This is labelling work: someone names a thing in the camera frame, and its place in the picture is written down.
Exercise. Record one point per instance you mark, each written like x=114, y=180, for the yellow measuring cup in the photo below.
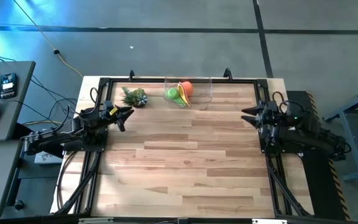
x=182, y=95

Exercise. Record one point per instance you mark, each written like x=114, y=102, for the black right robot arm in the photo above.
x=306, y=140

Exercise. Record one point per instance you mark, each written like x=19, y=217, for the white printed paper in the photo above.
x=45, y=158

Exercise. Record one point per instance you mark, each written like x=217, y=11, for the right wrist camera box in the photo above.
x=271, y=106

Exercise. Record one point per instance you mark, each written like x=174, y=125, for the black caster wheel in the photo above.
x=19, y=204

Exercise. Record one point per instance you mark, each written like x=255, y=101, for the green measuring cup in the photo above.
x=172, y=93

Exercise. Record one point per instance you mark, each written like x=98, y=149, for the grey-blue metal table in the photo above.
x=353, y=140

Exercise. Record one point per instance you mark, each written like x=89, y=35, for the black table clamp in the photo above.
x=227, y=73
x=131, y=74

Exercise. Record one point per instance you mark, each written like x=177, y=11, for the black hazard-striped platform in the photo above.
x=322, y=186

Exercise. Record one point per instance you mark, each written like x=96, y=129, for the artificial succulent plant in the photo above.
x=135, y=98

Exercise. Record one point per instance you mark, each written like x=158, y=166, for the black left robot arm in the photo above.
x=57, y=138

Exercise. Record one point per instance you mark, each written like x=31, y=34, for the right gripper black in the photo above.
x=269, y=120

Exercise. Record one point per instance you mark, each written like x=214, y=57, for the clear plastic basket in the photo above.
x=202, y=93

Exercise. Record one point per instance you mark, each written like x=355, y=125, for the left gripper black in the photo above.
x=110, y=116

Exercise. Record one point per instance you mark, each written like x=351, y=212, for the black smartphone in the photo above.
x=8, y=85

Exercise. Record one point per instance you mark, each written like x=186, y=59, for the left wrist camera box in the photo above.
x=108, y=105

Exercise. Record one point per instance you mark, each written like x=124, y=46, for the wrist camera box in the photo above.
x=271, y=106
x=108, y=105

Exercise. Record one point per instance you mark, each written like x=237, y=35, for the black metal table frame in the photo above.
x=244, y=81

